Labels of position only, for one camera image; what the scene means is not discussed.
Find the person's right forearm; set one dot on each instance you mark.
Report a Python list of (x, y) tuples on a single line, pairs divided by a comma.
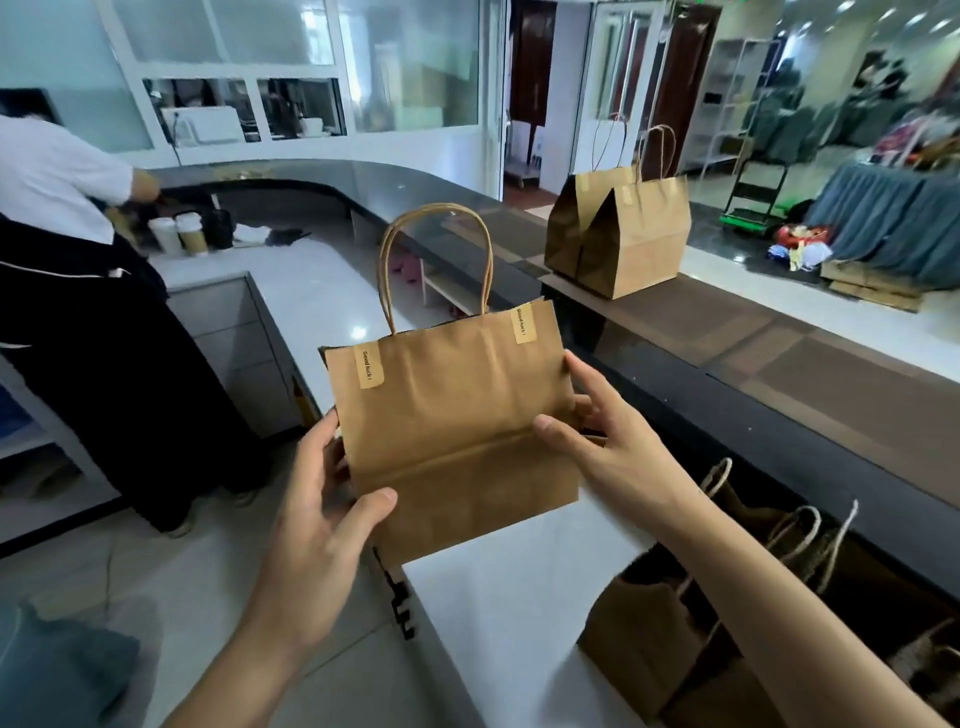
[(795, 615)]

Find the dark brown door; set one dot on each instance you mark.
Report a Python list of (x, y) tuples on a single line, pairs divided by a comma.
[(687, 60)]

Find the grey drawer cabinet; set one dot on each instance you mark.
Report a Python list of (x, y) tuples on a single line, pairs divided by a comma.
[(240, 360)]

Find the blue skirted table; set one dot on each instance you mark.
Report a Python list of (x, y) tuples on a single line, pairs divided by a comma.
[(900, 210)]

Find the white door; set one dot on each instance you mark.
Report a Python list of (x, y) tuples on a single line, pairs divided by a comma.
[(615, 75)]

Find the single tan tape strip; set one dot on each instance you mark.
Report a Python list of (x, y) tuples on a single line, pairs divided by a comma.
[(524, 323), (368, 365)]

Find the white framed glass partition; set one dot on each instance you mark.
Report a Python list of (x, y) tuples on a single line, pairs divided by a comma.
[(405, 60)]

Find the white shelving unit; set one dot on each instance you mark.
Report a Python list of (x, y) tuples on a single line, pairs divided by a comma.
[(735, 90)]

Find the black trolley cart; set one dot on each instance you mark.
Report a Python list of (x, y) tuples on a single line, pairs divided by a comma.
[(758, 188)]

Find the person's right hand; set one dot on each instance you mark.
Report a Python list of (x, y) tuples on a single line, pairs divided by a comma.
[(630, 465)]

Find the tan coffee cup white lid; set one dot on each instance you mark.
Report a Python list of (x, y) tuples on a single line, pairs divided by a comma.
[(192, 234)]

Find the person's left hand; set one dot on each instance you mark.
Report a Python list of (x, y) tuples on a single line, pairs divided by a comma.
[(315, 563)]

